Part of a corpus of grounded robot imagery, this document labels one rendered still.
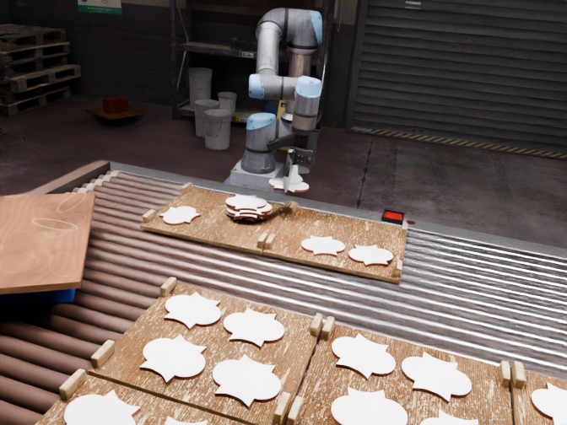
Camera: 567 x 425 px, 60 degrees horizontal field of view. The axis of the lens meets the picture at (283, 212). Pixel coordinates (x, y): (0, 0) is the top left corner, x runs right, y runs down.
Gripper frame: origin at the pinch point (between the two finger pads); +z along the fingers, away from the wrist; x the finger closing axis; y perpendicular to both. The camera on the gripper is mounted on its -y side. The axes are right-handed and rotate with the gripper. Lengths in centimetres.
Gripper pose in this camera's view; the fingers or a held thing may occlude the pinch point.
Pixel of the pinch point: (288, 184)
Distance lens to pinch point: 166.1
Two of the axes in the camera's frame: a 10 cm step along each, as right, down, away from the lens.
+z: -1.2, 8.9, 4.4
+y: 9.5, 2.4, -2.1
